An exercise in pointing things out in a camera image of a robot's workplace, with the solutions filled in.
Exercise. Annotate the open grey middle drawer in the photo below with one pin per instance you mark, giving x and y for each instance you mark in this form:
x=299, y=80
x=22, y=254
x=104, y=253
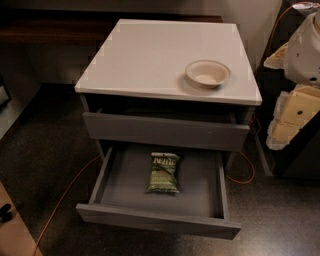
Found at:
x=119, y=197

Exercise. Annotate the black clip on board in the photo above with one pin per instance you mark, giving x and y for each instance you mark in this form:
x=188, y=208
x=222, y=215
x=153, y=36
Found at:
x=5, y=214

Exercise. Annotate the green jalapeno chip bag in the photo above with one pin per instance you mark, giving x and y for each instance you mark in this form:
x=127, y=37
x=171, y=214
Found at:
x=163, y=173

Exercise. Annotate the grey top drawer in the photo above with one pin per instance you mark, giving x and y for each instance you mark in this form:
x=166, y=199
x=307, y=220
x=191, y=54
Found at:
x=167, y=132

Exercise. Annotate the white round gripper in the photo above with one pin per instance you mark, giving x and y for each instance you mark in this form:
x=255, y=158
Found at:
x=304, y=56

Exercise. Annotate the dark wooden shelf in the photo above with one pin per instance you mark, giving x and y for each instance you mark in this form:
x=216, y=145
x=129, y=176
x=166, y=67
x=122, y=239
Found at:
x=78, y=29

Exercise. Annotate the tan cardboard board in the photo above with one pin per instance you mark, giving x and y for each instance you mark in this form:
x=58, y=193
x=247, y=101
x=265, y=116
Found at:
x=15, y=238

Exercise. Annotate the beige paper bowl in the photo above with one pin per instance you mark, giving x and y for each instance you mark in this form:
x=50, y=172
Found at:
x=207, y=73

